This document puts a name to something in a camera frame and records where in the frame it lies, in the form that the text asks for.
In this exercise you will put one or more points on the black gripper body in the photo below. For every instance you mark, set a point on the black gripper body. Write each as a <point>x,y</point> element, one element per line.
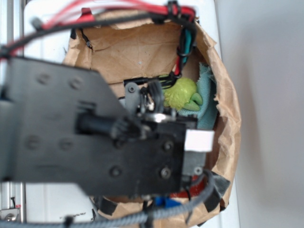
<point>163,149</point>

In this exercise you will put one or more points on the red ring donut toy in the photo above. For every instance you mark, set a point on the red ring donut toy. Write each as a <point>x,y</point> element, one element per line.
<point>197,186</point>

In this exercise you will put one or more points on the brown paper bag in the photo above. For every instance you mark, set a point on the brown paper bag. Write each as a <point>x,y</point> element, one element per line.
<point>142,48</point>

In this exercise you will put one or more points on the aluminium frame rail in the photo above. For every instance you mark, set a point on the aluminium frame rail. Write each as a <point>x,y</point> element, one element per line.
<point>12,195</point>

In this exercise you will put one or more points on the teal cloth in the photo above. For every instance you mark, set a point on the teal cloth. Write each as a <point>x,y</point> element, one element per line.
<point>207,88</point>

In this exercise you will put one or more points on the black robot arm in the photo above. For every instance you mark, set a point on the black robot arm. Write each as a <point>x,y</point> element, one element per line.
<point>64,124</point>

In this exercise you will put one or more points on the white plastic tray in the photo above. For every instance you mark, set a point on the white plastic tray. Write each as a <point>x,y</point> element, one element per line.
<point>50,203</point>

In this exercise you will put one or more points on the green turtle toy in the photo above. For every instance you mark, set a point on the green turtle toy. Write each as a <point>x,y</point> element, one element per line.
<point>183,95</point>

